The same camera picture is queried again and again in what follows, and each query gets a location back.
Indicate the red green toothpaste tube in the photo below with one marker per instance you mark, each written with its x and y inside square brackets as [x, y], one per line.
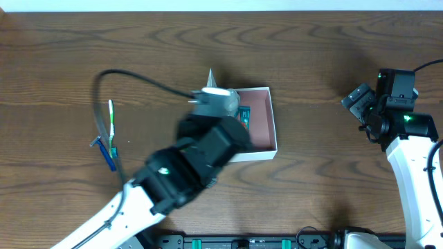
[244, 116]

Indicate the white lotion tube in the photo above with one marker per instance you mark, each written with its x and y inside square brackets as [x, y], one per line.
[211, 80]

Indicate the green white toothbrush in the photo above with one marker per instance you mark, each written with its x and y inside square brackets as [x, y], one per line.
[112, 149]

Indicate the blue disposable razor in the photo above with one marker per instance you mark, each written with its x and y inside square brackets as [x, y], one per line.
[97, 141]

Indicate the blue hand soap pump bottle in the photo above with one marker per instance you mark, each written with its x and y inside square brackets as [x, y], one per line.
[232, 103]

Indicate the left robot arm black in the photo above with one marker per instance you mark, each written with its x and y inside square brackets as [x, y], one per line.
[169, 179]

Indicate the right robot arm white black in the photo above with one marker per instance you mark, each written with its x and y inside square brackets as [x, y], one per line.
[411, 144]

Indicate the white box with pink interior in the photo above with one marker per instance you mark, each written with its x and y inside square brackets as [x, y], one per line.
[262, 125]

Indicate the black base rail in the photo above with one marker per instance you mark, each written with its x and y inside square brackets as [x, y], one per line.
[176, 241]

